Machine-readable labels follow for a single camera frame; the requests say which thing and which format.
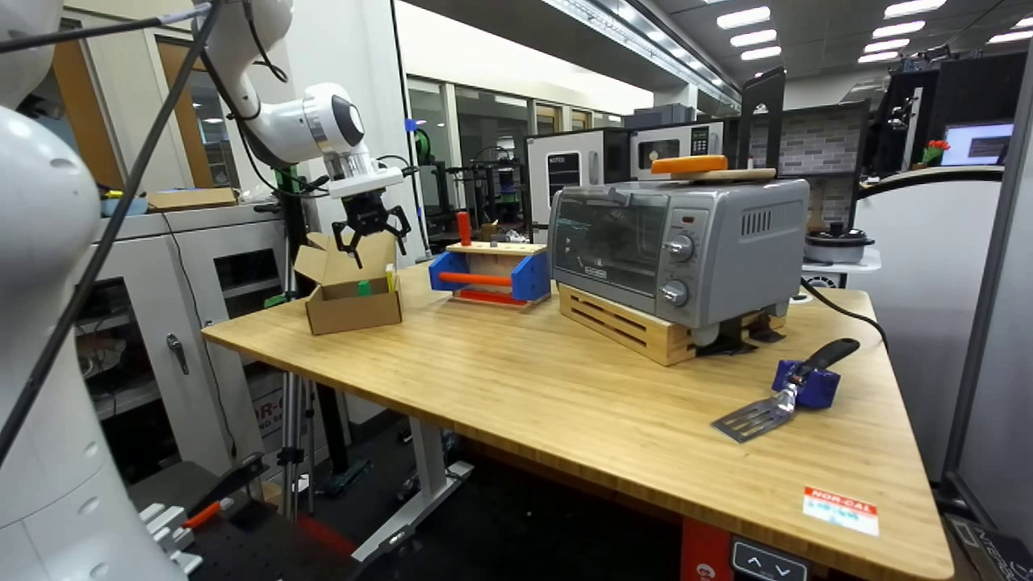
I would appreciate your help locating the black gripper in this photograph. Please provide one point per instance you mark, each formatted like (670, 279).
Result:
(368, 214)

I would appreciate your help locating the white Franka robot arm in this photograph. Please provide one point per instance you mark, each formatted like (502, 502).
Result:
(312, 123)

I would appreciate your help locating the brown cardboard carton box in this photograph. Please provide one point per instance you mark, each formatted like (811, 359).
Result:
(350, 312)

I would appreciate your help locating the green block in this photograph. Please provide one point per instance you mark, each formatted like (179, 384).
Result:
(363, 288)

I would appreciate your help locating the red toy peg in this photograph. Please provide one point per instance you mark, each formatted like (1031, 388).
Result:
(466, 226)

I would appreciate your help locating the orange toy rod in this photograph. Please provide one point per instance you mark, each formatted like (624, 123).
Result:
(471, 279)

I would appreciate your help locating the blue wooden toy workbench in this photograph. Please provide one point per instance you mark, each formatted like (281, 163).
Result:
(532, 275)

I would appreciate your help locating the white toy kitchen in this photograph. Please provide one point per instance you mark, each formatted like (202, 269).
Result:
(566, 172)

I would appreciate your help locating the white storage cabinet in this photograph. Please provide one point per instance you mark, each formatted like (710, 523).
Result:
(161, 323)

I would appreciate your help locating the white table leg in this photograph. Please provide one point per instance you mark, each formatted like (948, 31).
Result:
(428, 471)

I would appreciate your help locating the wooden slatted stand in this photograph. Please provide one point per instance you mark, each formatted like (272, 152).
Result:
(624, 323)

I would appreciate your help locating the orange flat block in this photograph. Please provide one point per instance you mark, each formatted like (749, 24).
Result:
(688, 166)

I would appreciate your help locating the silver toaster oven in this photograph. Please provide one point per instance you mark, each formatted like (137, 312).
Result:
(720, 252)

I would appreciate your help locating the wooden board under orange block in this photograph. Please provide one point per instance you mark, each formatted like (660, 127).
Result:
(745, 177)

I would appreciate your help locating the table height control panel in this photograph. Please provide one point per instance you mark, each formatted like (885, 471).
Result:
(770, 564)

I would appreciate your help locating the red white table sticker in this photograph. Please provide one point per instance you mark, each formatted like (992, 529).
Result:
(840, 511)

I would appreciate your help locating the white curved partition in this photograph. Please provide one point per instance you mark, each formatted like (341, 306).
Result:
(925, 300)

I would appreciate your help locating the computer monitor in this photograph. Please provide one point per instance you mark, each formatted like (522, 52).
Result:
(976, 144)

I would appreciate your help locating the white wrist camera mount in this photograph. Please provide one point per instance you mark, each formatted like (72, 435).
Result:
(350, 186)

